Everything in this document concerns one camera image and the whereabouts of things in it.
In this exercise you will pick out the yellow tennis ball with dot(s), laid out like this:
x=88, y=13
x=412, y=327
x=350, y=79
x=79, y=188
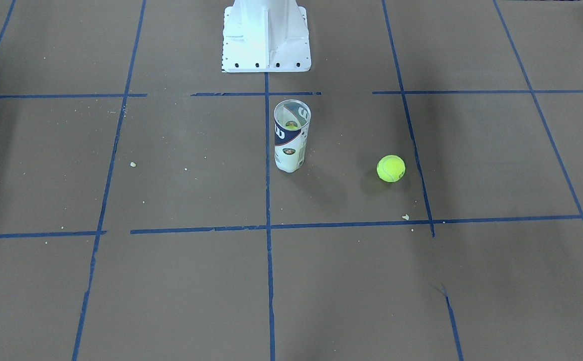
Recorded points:
x=391, y=168

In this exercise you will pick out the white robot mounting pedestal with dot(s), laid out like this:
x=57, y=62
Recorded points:
x=265, y=36

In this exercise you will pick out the tennis ball inside can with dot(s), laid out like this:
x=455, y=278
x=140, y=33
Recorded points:
x=291, y=125

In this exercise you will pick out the clear tennis ball can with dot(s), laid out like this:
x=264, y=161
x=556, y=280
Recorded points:
x=290, y=145

